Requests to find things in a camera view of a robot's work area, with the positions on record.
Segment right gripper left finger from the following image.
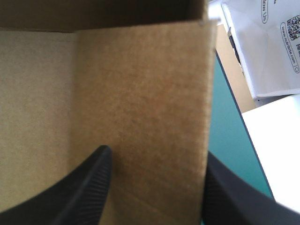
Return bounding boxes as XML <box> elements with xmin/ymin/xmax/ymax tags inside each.
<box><xmin>0</xmin><ymin>145</ymin><xmax>113</xmax><ymax>225</ymax></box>

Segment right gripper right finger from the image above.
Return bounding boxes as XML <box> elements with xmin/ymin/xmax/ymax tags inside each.
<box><xmin>200</xmin><ymin>151</ymin><xmax>300</xmax><ymax>225</ymax></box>

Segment brown cardboard box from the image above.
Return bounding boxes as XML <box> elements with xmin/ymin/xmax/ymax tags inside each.
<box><xmin>0</xmin><ymin>0</ymin><xmax>218</xmax><ymax>225</ymax></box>

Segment white printed box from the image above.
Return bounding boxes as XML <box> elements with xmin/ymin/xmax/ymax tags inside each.
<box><xmin>221</xmin><ymin>0</ymin><xmax>300</xmax><ymax>101</ymax></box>

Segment white cabinet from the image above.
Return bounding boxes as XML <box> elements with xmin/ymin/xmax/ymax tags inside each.
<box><xmin>241</xmin><ymin>95</ymin><xmax>300</xmax><ymax>213</ymax></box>

